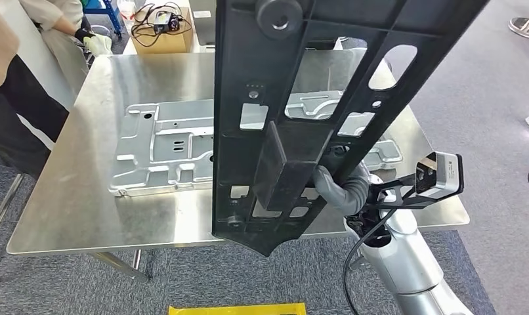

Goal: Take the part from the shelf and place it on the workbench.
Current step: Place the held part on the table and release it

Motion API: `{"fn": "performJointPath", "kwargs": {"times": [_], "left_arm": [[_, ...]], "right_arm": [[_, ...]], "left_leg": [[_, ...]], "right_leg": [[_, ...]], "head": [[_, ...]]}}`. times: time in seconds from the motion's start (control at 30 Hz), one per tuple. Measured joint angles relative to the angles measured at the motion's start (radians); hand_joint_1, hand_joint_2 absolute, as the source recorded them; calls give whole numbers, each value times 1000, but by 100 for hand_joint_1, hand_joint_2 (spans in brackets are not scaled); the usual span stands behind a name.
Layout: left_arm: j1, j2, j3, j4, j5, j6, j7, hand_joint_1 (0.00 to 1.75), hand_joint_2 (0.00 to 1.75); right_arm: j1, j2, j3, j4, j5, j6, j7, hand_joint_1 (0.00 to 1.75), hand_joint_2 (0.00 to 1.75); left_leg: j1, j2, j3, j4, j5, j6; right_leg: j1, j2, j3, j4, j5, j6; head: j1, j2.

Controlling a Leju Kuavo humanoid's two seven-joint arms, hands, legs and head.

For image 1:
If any stainless steel workbench table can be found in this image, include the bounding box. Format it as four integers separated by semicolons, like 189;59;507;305
5;47;471;284

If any black camera cable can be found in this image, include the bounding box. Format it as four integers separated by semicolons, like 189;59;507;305
343;208;398;315

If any person's hand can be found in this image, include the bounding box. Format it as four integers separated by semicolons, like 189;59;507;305
74;28;114;57

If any black power adapter with cables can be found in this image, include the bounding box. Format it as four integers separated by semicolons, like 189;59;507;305
131;1;192;48

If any grey machine housing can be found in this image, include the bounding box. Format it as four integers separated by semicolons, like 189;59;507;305
188;0;217;47

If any yellow floor tape square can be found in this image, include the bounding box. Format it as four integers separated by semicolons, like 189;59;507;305
167;303;308;315

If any black plastic panel part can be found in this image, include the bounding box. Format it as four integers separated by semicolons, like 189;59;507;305
211;0;492;257

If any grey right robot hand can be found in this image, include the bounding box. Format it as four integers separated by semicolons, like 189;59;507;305
312;165;351;215

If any steel frame side table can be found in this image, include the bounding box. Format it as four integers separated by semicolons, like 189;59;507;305
0;173;26;249

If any blue metal stand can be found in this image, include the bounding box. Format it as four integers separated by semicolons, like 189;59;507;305
82;0;123;38

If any cardboard box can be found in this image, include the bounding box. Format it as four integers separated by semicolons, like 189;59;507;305
131;6;195;55

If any stamped silver metal plate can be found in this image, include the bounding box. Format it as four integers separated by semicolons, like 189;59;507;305
108;89;404;199

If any person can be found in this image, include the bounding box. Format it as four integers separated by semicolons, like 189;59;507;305
18;0;114;95
0;0;70;179

